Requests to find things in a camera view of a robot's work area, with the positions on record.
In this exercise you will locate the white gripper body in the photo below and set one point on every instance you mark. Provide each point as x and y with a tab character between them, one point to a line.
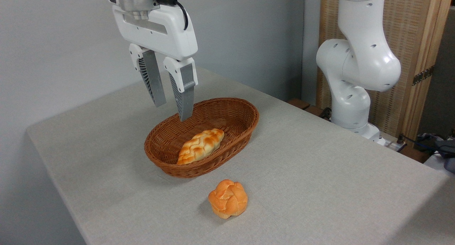
160	35

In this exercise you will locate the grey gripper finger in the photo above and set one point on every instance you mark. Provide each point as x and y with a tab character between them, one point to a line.
154	81
186	95

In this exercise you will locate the round knotted bread roll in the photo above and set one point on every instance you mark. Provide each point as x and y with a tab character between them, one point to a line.
228	199

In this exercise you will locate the brown wicker oval basket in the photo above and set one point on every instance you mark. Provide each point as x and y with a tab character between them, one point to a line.
231	117

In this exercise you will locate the long braided bread loaf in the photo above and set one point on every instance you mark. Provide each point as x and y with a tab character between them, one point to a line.
199	147

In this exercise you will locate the grey tablecloth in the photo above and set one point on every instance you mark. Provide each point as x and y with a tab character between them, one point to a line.
320	188

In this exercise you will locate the black power plug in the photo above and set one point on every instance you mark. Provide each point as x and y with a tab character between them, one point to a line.
401	139

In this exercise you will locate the wooden woven folding screen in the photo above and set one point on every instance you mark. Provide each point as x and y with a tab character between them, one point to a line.
408	31

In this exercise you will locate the metal screen hinge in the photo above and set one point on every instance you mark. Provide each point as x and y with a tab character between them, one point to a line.
422	75

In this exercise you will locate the grey blue bag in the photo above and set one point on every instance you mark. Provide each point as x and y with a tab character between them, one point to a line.
448	156

